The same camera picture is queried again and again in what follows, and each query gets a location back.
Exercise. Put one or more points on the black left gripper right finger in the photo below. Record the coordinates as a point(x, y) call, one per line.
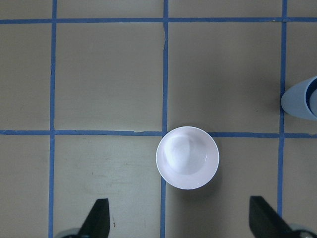
point(264, 222)

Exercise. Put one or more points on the pink bowl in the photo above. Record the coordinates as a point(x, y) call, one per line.
point(187, 158)

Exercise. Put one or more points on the blue cup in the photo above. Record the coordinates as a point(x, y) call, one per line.
point(311, 98)
point(294, 101)

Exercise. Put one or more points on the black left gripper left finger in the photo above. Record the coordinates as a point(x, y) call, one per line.
point(96, 224)

